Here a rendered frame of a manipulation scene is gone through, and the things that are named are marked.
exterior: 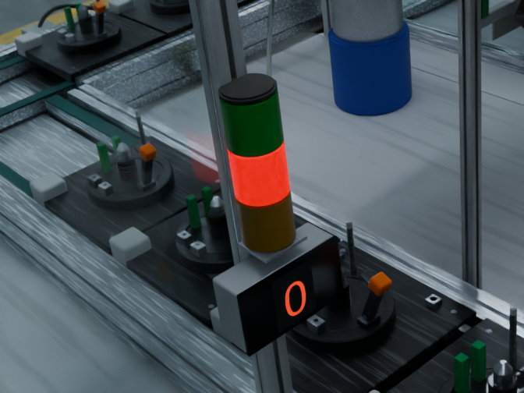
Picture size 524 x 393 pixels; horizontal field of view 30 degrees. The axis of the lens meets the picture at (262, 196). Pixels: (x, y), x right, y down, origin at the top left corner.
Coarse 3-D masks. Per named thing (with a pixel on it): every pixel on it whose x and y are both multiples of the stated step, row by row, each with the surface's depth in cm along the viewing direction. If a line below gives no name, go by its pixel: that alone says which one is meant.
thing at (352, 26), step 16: (336, 0) 182; (352, 0) 179; (368, 0) 179; (384, 0) 179; (400, 0) 183; (336, 16) 184; (352, 16) 181; (368, 16) 180; (384, 16) 181; (400, 16) 184; (336, 32) 186; (352, 32) 183; (368, 32) 182; (384, 32) 183
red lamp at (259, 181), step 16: (240, 160) 83; (256, 160) 83; (272, 160) 83; (240, 176) 84; (256, 176) 84; (272, 176) 84; (288, 176) 86; (240, 192) 85; (256, 192) 84; (272, 192) 85; (288, 192) 86
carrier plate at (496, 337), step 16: (464, 336) 118; (480, 336) 118; (496, 336) 118; (448, 352) 116; (464, 352) 116; (496, 352) 115; (432, 368) 114; (448, 368) 114; (400, 384) 113; (416, 384) 112; (432, 384) 112
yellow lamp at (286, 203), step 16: (240, 208) 87; (256, 208) 85; (272, 208) 85; (288, 208) 87; (240, 224) 88; (256, 224) 86; (272, 224) 86; (288, 224) 87; (256, 240) 87; (272, 240) 87; (288, 240) 88
